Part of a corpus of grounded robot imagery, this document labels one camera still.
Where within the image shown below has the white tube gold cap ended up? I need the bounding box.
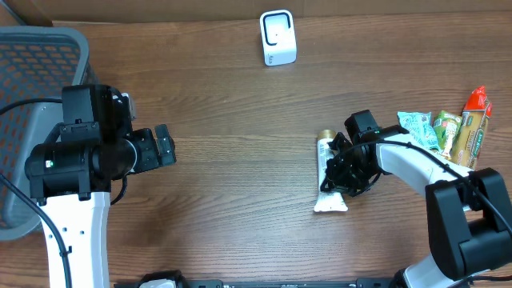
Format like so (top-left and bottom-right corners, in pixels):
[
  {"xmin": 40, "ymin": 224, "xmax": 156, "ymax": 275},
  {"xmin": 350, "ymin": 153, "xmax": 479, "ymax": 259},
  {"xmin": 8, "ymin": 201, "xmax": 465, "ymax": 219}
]
[{"xmin": 314, "ymin": 130, "xmax": 348, "ymax": 213}]

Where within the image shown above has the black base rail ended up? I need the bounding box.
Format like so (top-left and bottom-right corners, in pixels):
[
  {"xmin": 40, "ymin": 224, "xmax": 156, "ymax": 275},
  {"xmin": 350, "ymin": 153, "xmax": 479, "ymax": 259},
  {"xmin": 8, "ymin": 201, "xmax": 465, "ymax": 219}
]
[{"xmin": 114, "ymin": 270, "xmax": 400, "ymax": 288}]

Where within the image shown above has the green tea packet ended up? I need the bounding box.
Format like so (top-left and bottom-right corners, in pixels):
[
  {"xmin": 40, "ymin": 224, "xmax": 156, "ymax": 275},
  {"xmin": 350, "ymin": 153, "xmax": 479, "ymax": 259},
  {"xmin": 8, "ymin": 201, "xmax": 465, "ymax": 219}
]
[{"xmin": 433, "ymin": 110, "xmax": 462, "ymax": 160}]

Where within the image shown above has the teal snack packet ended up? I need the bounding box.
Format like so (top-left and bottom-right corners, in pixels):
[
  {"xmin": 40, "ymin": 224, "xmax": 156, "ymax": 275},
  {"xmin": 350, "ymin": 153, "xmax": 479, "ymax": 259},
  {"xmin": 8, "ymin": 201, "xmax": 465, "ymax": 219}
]
[{"xmin": 397, "ymin": 111, "xmax": 441, "ymax": 152}]

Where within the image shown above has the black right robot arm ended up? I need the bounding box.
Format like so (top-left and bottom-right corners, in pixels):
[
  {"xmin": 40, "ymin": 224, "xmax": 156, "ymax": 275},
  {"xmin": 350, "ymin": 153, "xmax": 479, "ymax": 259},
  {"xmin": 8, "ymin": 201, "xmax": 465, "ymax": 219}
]
[{"xmin": 314, "ymin": 110, "xmax": 511, "ymax": 288}]

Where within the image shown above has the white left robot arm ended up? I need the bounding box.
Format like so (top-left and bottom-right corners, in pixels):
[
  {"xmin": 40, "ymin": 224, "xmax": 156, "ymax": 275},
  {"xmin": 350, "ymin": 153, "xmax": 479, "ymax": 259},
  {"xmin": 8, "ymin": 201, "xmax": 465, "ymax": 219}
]
[{"xmin": 25, "ymin": 84, "xmax": 176, "ymax": 287}]

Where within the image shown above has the orange spaghetti packet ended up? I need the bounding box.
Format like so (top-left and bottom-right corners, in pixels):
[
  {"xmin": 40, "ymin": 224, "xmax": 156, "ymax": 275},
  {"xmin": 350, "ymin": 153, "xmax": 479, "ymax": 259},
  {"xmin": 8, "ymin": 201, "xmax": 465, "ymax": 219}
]
[{"xmin": 451, "ymin": 86, "xmax": 493, "ymax": 170}]

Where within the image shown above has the white barcode scanner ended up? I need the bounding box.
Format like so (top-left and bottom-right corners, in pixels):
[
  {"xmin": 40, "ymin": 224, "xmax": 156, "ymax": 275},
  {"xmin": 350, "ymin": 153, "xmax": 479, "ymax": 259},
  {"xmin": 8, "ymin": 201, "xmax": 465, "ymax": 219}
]
[{"xmin": 259, "ymin": 10, "xmax": 298, "ymax": 66}]

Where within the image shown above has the grey plastic mesh basket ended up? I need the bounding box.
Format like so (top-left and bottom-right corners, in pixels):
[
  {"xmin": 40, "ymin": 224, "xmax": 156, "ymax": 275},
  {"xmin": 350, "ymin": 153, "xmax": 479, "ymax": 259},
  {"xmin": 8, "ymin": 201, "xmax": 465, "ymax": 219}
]
[{"xmin": 0, "ymin": 26, "xmax": 99, "ymax": 242}]

